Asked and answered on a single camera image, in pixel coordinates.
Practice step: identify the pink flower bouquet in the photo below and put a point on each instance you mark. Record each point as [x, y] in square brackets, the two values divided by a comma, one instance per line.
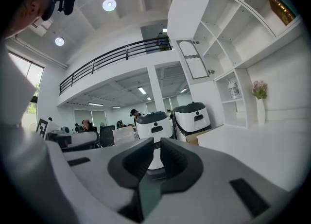
[260, 89]

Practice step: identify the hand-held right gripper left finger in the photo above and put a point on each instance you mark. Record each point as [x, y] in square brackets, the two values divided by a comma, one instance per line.
[136, 160]

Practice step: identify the white cabinet door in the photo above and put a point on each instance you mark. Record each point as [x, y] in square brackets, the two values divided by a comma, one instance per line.
[193, 59]

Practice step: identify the window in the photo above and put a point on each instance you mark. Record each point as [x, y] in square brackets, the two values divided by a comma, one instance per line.
[31, 82]

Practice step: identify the cardboard box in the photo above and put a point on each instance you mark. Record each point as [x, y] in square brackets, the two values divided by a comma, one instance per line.
[192, 140]

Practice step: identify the person's head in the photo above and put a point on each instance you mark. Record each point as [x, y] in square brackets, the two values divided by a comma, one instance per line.
[26, 6]

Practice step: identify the small round ceiling light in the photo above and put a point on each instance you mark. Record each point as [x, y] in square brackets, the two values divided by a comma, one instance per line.
[59, 41]

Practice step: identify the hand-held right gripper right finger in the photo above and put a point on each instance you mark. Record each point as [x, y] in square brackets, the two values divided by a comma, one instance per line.
[179, 167]

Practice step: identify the black office chair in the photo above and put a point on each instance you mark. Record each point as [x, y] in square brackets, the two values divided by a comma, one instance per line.
[107, 135]

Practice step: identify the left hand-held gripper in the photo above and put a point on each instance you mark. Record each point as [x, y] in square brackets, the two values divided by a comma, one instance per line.
[80, 139]

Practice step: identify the white vase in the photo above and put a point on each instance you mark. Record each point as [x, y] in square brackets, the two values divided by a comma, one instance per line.
[260, 112]

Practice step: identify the white open shelf cabinet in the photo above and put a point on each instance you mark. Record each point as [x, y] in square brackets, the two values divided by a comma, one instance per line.
[233, 33]

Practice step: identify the white lidded cup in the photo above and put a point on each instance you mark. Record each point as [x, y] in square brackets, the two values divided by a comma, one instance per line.
[234, 90]

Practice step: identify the brown box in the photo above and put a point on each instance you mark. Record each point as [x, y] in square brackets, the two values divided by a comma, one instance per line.
[281, 9]

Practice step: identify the large round ceiling light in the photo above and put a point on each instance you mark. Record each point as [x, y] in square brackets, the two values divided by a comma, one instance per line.
[109, 5]

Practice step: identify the long ceiling lamp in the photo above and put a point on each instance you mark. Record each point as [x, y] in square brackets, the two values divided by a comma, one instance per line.
[142, 90]

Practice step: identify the black balcony railing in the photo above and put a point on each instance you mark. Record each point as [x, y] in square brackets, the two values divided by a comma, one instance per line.
[107, 56]

